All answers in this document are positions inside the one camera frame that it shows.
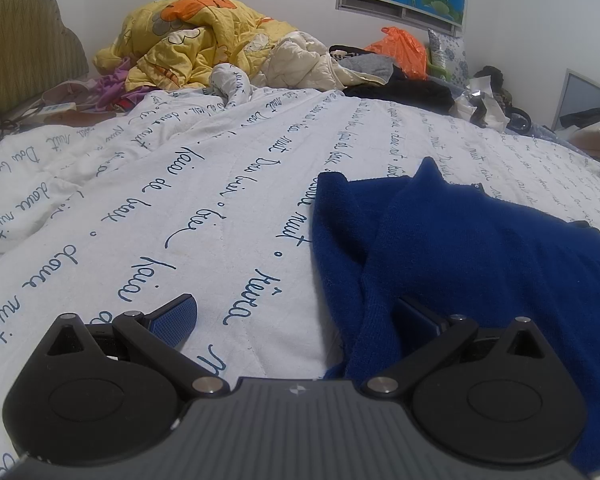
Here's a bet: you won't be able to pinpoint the blue floral white pillow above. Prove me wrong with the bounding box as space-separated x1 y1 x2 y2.
427 27 469 89

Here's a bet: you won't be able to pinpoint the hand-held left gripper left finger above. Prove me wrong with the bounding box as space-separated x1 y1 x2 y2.
42 294 231 403

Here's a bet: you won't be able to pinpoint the white power strip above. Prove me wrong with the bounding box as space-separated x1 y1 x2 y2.
29 102 77 119

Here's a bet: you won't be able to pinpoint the black ring strap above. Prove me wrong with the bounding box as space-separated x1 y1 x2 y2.
505 107 534 134

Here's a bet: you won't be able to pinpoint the crumpled silver white wrappers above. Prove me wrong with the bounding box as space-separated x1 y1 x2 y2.
450 77 509 132

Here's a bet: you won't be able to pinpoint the grey garment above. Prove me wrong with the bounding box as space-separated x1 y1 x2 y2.
337 54 397 84

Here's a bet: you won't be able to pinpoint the green plastic stool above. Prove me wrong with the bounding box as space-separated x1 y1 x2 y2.
426 46 453 79

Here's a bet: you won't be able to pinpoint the grey framed mirror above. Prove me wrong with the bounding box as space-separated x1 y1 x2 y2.
550 69 600 134

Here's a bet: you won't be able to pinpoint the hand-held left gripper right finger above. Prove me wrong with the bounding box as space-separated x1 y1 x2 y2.
360 297 552 401

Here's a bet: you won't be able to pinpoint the olive padded headboard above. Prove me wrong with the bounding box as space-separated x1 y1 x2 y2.
0 0 89 132

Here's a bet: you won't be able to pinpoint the purple cloth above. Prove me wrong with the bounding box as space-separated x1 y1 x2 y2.
96 59 147 109

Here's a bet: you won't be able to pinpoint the dark brown plush toy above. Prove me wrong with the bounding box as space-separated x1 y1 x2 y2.
474 65 512 111

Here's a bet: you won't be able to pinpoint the black clothes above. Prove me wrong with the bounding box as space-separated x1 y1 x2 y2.
342 71 457 117

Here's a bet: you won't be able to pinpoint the white script-printed quilt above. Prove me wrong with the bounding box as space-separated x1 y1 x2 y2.
0 62 600 480

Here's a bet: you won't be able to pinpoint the orange plastic bag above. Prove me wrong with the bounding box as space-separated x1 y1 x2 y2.
365 26 429 81

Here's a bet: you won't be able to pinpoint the pile of mixed clothes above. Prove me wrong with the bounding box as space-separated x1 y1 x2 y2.
559 107 600 157

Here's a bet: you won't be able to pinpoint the blue beaded sweater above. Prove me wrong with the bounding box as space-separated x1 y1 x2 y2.
311 156 600 478

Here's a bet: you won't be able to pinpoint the cream crumpled garment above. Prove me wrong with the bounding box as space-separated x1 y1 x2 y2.
259 30 387 94

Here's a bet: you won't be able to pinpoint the grey window frame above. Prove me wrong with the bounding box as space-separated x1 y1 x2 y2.
335 0 464 37

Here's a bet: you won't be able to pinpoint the yellow cartoon quilt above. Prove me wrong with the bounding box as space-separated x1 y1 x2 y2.
92 0 301 94

